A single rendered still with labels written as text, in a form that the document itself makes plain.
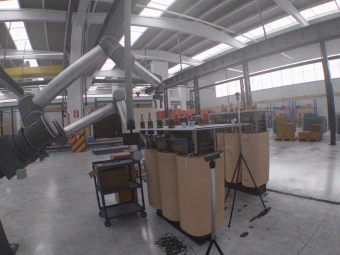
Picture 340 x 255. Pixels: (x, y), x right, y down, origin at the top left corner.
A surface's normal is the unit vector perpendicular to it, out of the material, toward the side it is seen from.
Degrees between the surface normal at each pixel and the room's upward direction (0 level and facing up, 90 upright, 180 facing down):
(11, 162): 90
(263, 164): 90
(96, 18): 90
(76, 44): 90
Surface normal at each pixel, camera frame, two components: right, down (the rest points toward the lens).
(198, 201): -0.11, 0.04
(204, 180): 0.37, 0.00
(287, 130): -0.88, 0.07
